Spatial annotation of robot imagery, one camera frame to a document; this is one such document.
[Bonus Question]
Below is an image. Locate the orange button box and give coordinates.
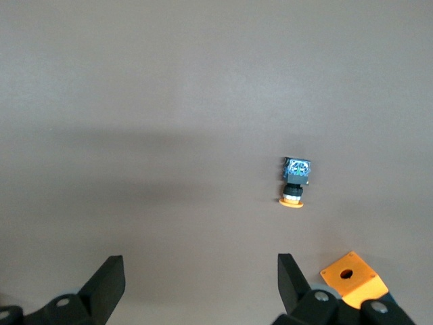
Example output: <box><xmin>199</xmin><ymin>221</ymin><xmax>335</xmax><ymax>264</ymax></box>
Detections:
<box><xmin>319</xmin><ymin>250</ymin><xmax>397</xmax><ymax>311</ymax></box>

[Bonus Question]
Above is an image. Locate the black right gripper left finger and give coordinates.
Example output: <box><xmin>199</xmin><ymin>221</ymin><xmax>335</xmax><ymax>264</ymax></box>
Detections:
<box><xmin>0</xmin><ymin>255</ymin><xmax>127</xmax><ymax>325</ymax></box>

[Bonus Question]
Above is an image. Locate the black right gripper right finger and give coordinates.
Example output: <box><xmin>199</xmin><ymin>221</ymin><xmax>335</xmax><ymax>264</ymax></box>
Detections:
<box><xmin>271</xmin><ymin>253</ymin><xmax>415</xmax><ymax>325</ymax></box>

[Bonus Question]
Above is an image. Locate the brown table cover sheet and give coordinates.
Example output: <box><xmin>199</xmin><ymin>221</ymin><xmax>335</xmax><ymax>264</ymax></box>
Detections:
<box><xmin>0</xmin><ymin>0</ymin><xmax>433</xmax><ymax>325</ymax></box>

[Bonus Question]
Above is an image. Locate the orange push button switch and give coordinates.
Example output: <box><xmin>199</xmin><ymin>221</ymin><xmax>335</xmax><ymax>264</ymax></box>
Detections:
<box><xmin>277</xmin><ymin>156</ymin><xmax>313</xmax><ymax>209</ymax></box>

